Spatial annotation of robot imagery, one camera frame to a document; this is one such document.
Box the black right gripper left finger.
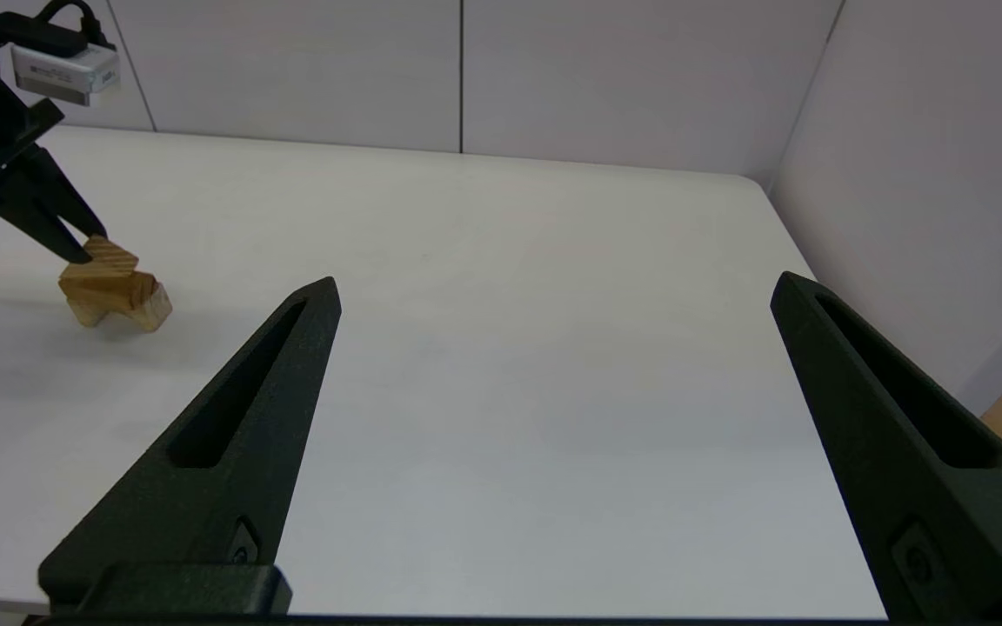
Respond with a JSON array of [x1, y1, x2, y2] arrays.
[[38, 276, 343, 615]]

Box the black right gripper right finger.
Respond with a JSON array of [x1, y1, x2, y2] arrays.
[[769, 271, 1002, 620]]

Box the triangular wooden building block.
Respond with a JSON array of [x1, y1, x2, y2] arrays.
[[82, 235, 141, 281]]

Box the arched wooden building block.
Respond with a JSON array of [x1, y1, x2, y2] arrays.
[[66, 283, 173, 333]]

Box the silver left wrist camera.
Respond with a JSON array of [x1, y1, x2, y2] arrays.
[[10, 38, 122, 108]]

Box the black left camera cable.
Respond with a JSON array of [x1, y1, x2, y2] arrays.
[[31, 0, 117, 51]]

